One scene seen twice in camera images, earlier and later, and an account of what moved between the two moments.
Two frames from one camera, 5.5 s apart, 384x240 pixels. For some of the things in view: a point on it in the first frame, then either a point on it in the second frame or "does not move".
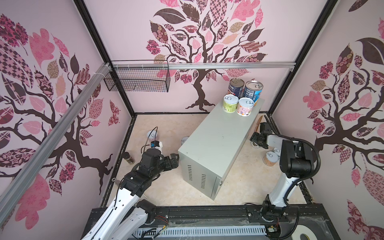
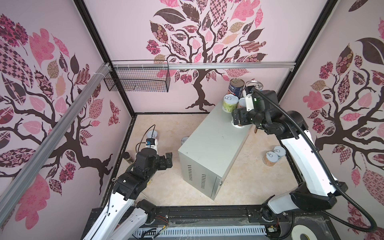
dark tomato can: (235, 86) does not move
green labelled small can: (230, 103) does not move
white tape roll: (301, 229) does not move
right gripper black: (254, 136) to (240, 113)
